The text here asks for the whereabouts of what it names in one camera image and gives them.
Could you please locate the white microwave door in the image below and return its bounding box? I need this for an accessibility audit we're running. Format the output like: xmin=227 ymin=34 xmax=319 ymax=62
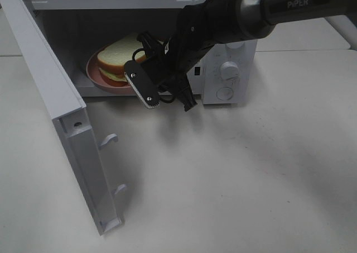
xmin=1 ymin=0 xmax=123 ymax=235

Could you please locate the sandwich with white bread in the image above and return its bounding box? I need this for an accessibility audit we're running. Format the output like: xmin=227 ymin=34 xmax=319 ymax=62
xmin=97 ymin=33 xmax=143 ymax=87

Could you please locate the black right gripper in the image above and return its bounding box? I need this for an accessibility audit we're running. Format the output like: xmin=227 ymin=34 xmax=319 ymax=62
xmin=137 ymin=31 xmax=212 ymax=112

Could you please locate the pink round plate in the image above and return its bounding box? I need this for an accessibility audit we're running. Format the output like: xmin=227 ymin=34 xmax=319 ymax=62
xmin=86 ymin=45 xmax=135 ymax=96

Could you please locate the round white door button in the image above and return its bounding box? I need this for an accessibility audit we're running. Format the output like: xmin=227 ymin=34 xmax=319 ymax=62
xmin=216 ymin=87 xmax=234 ymax=101

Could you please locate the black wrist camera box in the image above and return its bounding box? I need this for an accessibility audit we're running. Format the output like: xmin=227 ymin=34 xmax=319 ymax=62
xmin=124 ymin=60 xmax=160 ymax=109

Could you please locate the white microwave knob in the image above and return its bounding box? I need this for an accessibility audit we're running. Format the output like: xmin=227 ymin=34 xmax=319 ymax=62
xmin=225 ymin=41 xmax=245 ymax=50
xmin=220 ymin=61 xmax=240 ymax=80

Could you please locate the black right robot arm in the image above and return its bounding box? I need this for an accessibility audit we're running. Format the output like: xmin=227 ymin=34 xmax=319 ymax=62
xmin=132 ymin=0 xmax=356 ymax=110

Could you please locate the white microwave oven body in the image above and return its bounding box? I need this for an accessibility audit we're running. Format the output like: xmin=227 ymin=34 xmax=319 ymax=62
xmin=27 ymin=0 xmax=257 ymax=104

